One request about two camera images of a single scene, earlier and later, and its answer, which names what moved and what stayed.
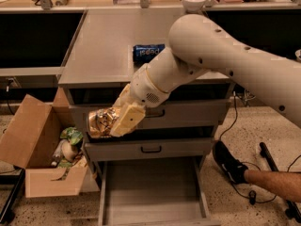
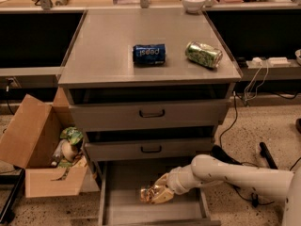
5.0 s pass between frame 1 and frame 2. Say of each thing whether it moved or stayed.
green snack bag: stayed
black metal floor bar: stayed
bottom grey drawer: stayed
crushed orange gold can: moved
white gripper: moved
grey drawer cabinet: stayed
